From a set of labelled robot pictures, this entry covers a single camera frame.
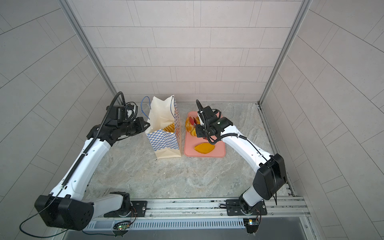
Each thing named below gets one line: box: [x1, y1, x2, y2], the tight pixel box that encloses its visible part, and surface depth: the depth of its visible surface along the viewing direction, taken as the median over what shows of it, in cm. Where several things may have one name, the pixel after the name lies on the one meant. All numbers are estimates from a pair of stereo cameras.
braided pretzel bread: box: [185, 116, 194, 133], surface depth 92 cm
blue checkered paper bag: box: [145, 94, 182, 159], surface depth 82 cm
